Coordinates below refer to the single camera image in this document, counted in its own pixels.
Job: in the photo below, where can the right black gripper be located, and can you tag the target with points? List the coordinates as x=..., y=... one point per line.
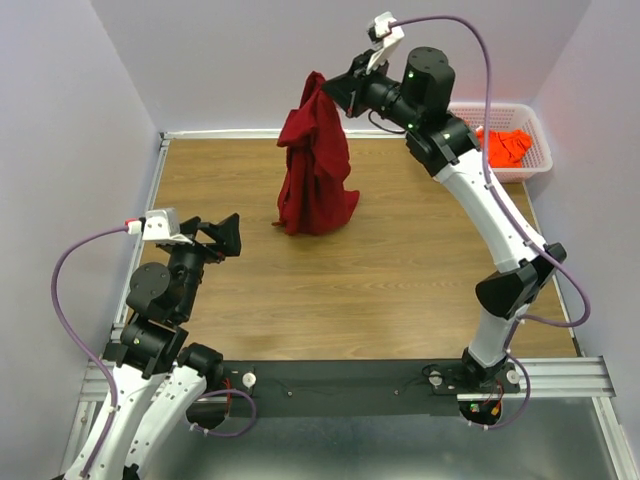
x=354, y=93

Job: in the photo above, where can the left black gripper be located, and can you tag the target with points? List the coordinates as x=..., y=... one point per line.
x=201, y=245

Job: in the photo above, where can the dark red t-shirt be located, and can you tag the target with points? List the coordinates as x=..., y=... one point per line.
x=313, y=199

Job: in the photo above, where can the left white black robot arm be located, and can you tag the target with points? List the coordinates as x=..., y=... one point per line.
x=156, y=376

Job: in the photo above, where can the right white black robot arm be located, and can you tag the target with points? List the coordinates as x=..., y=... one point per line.
x=450, y=152

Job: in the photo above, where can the white plastic laundry basket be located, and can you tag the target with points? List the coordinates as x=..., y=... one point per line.
x=508, y=117

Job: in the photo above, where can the orange t-shirt in basket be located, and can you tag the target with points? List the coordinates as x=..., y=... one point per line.
x=508, y=149

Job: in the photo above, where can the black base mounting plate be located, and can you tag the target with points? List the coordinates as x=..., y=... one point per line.
x=352, y=388

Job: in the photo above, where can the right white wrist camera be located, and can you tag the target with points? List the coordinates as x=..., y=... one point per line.
x=385, y=38

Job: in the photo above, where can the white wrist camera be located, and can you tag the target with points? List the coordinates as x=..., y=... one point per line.
x=159, y=226
x=385, y=38

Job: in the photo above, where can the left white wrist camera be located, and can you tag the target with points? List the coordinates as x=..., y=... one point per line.
x=159, y=226

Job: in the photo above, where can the aluminium left side rail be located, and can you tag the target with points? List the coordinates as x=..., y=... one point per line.
x=122, y=315

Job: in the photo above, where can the aluminium rail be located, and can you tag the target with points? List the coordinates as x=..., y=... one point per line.
x=122, y=315
x=262, y=134
x=565, y=313
x=577, y=377

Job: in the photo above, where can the aluminium back rail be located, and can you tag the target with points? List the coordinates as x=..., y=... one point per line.
x=262, y=134

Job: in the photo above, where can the aluminium right side rail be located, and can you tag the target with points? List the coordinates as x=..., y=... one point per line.
x=565, y=313

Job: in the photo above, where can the aluminium front rail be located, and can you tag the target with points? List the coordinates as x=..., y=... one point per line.
x=577, y=377

